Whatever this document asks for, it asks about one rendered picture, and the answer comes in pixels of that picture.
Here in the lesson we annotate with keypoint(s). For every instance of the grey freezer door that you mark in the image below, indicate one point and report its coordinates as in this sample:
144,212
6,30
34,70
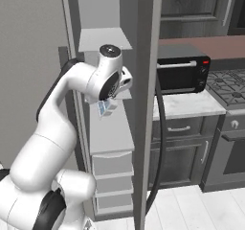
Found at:
145,48

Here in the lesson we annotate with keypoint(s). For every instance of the dark grey oven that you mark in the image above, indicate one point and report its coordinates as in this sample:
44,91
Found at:
226,157

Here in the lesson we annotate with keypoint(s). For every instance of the grey fridge freezer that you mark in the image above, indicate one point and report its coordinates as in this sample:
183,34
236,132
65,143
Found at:
99,10

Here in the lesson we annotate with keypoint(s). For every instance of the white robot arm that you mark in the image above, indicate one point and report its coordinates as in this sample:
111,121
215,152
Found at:
48,138

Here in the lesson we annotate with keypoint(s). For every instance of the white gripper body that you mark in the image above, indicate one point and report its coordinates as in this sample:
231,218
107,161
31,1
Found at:
110,108

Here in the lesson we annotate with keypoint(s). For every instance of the grey freezer shelf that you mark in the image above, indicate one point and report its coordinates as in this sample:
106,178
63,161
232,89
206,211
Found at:
105,37
111,134

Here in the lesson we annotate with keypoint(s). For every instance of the black toaster oven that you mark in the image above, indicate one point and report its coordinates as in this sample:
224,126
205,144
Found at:
178,71

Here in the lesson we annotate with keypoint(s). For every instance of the grey gas hob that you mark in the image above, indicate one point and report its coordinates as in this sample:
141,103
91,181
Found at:
228,87

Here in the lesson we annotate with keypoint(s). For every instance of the grey freezer drawer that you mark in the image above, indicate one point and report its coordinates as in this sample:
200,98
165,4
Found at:
115,202
115,184
113,165

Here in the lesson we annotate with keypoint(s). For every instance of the dark grey cupboard door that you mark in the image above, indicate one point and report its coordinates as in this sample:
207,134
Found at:
182,162

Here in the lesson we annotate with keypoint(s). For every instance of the dark grey wall cupboards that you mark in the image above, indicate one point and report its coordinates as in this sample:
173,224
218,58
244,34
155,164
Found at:
191,7

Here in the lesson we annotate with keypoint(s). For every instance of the dark grey drawer front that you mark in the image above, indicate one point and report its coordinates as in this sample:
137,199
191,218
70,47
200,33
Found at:
191,125

